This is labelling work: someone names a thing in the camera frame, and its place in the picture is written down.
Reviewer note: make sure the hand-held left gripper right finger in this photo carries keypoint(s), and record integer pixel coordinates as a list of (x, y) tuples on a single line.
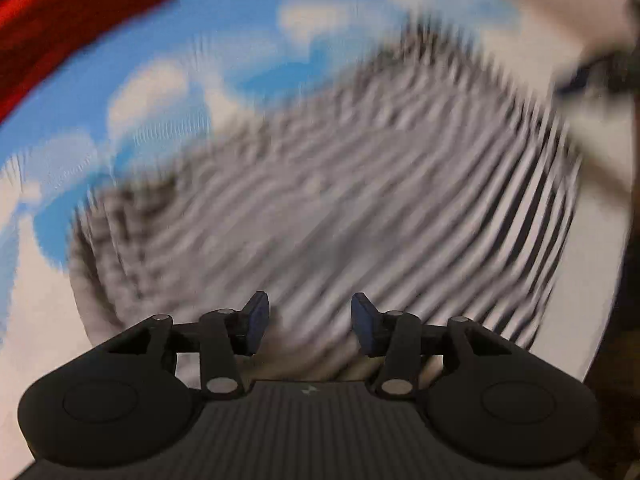
[(363, 325)]

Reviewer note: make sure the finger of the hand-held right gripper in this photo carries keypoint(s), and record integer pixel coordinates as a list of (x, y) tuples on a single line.
[(580, 79)]

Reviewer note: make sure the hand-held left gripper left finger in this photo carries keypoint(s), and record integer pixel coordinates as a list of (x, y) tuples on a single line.
[(257, 321)]

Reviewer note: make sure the black and white striped garment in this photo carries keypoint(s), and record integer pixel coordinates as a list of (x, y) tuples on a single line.
[(350, 185)]

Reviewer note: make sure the blue and white printed blanket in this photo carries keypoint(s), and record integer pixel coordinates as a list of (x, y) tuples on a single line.
[(150, 90)]

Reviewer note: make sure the red cloth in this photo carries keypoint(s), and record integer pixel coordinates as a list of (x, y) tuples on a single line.
[(65, 15)]

